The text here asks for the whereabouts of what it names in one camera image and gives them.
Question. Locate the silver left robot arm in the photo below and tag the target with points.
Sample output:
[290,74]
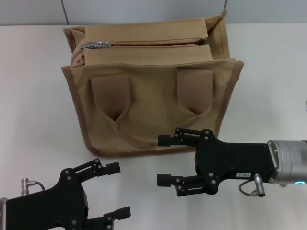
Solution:
[2,210]

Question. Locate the khaki canvas food bag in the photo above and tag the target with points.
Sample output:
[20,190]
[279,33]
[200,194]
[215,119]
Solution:
[148,100]

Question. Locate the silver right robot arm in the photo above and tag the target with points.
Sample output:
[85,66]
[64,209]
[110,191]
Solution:
[287,160]

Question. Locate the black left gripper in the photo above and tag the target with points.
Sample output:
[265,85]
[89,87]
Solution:
[48,208]

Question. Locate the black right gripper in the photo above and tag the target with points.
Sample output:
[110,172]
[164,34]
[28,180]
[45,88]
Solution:
[227,160]

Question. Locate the silver metal zipper pull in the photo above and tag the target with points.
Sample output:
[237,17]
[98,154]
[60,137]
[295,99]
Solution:
[96,45]

